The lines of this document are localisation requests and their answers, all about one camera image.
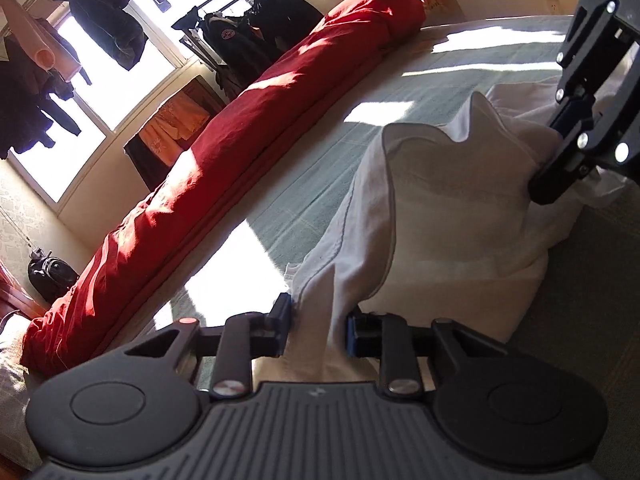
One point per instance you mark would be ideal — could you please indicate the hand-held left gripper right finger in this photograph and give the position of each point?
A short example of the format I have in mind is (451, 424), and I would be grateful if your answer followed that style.
(353, 335)

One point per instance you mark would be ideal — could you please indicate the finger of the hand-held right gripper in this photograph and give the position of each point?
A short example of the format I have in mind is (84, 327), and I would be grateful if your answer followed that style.
(564, 116)
(555, 180)

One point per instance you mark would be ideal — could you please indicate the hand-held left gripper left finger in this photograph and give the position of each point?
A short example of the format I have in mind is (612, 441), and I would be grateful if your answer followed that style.
(280, 330)

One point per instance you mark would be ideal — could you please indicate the white printed long-sleeve shirt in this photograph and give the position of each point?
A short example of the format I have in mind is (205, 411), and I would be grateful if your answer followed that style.
(450, 200)

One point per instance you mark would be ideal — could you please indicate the red duvet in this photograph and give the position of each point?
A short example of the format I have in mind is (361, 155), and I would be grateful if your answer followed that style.
(200, 195)

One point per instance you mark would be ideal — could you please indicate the orange cloth on chair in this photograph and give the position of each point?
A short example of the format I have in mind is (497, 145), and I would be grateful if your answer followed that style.
(145, 160)

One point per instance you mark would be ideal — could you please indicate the black backpack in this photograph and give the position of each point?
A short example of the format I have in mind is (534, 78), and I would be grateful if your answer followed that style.
(50, 277)

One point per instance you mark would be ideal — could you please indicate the wooden headboard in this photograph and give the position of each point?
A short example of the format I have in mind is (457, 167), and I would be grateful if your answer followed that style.
(12, 300)

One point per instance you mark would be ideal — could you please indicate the grey patterned pillow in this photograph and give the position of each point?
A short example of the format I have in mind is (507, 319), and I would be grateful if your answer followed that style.
(15, 395)

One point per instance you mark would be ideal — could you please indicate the black jacket with badge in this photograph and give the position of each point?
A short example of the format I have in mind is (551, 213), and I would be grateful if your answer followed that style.
(230, 55)

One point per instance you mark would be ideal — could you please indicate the plain black jacket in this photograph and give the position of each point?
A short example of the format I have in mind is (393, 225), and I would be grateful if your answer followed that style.
(285, 15)

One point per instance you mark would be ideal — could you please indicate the pink hanging garment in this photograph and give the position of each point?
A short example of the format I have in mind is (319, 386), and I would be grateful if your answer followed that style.
(37, 35)

